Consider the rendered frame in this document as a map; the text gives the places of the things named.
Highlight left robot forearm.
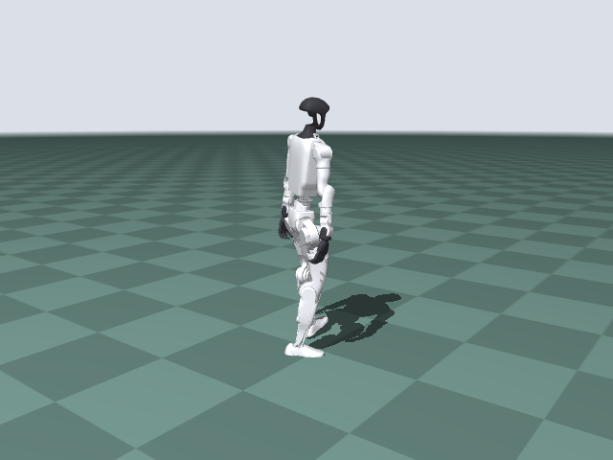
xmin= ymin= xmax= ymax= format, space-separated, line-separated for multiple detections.
xmin=282 ymin=177 xmax=295 ymax=214

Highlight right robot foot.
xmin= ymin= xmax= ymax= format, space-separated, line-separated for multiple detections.
xmin=284 ymin=343 xmax=324 ymax=357

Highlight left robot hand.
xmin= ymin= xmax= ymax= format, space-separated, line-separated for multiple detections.
xmin=279 ymin=206 xmax=293 ymax=240

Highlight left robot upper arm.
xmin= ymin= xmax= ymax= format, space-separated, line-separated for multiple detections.
xmin=285 ymin=134 xmax=295 ymax=180

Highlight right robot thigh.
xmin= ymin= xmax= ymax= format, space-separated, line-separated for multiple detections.
xmin=299 ymin=219 xmax=329 ymax=298

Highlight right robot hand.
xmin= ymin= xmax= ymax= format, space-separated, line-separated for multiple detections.
xmin=308 ymin=227 xmax=331 ymax=265

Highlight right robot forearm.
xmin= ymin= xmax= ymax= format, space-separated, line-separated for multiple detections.
xmin=318 ymin=186 xmax=334 ymax=237

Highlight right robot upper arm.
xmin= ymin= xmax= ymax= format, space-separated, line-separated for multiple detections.
xmin=312 ymin=143 xmax=335 ymax=198

